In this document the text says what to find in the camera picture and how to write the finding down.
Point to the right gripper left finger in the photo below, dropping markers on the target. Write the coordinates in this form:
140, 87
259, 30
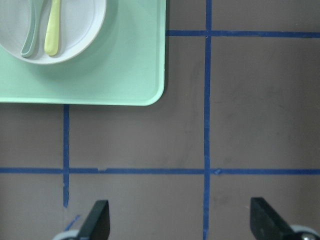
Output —
97, 224

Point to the yellow plastic fork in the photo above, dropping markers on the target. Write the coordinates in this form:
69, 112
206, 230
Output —
52, 36

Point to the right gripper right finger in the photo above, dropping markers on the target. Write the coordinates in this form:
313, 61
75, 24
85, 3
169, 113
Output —
266, 224

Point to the white round plate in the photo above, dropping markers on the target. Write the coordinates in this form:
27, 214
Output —
80, 23

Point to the light green tray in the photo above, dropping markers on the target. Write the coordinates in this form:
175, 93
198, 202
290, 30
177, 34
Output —
124, 65

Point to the pale green spoon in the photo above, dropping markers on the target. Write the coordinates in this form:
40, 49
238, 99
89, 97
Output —
33, 30

